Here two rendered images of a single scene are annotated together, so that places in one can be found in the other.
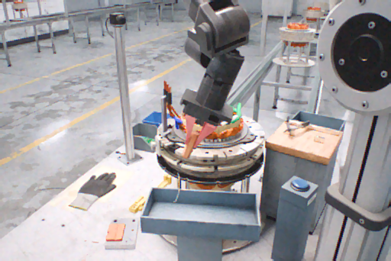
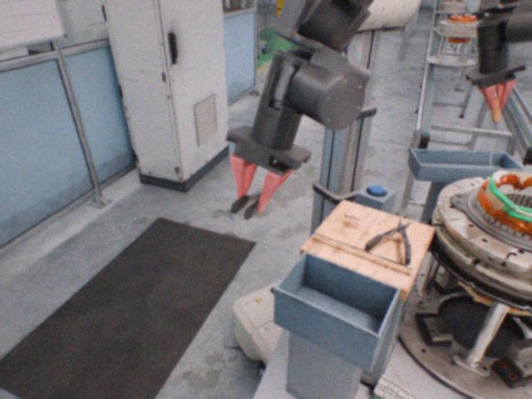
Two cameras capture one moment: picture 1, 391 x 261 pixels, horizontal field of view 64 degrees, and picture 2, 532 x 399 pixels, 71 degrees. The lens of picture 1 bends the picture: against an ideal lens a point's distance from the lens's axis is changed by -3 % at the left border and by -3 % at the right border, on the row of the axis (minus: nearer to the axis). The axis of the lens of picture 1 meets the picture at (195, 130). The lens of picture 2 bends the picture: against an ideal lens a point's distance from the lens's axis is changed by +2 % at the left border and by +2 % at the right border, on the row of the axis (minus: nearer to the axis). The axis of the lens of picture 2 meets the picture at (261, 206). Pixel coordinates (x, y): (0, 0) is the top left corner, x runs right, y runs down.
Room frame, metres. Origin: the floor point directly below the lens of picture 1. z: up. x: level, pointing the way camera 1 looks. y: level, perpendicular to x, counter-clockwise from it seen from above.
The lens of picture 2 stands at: (1.44, -0.55, 1.49)
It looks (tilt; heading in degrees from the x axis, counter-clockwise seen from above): 33 degrees down; 179
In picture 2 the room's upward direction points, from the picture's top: straight up
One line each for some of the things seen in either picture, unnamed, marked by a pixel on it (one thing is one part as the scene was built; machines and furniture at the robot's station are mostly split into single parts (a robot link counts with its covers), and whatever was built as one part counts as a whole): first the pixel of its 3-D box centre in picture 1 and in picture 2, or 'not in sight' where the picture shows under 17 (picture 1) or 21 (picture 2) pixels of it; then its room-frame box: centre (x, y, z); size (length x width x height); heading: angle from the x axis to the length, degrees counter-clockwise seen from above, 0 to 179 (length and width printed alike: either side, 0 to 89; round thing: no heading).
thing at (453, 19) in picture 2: not in sight; (460, 28); (-1.90, 1.10, 1.05); 0.22 x 0.22 x 0.20
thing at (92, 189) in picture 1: (95, 187); not in sight; (1.01, 0.38, 0.79); 0.24 x 0.13 x 0.02; 158
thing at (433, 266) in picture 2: (243, 196); (433, 267); (0.81, -0.15, 0.91); 0.02 x 0.02 x 0.21
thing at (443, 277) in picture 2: not in sight; (450, 273); (0.76, -0.08, 0.85); 0.06 x 0.04 x 0.05; 108
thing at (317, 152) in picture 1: (305, 140); (368, 242); (0.90, -0.34, 1.05); 0.20 x 0.19 x 0.02; 147
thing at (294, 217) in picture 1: (293, 224); (368, 233); (0.68, -0.27, 0.91); 0.07 x 0.07 x 0.25; 48
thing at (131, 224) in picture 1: (122, 231); not in sight; (0.77, 0.23, 0.79); 0.12 x 0.09 x 0.02; 3
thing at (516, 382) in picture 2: not in sight; (518, 370); (1.00, -0.04, 0.81); 0.08 x 0.05 x 0.02; 104
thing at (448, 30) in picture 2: not in sight; (455, 42); (-1.90, 1.10, 0.94); 0.39 x 0.39 x 0.30
